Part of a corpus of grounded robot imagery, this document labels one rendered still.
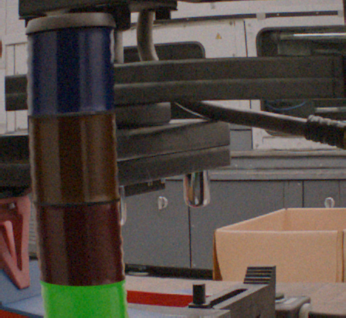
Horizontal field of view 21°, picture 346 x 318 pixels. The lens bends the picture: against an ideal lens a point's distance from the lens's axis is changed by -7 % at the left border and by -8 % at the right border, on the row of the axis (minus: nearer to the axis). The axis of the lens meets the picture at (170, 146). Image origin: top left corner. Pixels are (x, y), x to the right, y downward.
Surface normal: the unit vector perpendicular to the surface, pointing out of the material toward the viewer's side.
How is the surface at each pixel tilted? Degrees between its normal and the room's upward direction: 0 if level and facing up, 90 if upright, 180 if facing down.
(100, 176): 104
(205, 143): 90
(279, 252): 87
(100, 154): 76
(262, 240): 88
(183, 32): 90
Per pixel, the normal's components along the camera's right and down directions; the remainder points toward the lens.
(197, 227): -0.54, 0.07
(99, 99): 0.66, 0.25
